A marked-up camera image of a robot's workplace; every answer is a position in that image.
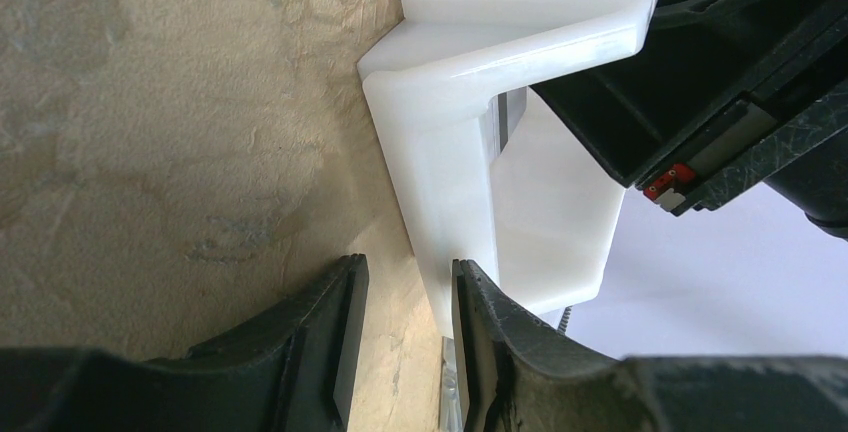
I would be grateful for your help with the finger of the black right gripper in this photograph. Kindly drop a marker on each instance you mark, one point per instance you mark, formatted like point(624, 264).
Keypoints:
point(724, 95)

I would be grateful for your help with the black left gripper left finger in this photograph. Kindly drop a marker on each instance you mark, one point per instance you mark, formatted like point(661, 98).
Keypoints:
point(292, 367)

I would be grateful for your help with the clear plastic screw box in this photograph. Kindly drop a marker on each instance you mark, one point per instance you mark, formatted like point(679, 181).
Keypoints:
point(450, 419)

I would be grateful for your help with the white plastic tray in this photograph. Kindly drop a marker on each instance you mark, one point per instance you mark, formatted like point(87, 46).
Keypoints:
point(482, 168)

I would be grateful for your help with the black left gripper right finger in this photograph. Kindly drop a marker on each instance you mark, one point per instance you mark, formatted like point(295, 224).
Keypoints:
point(517, 373)

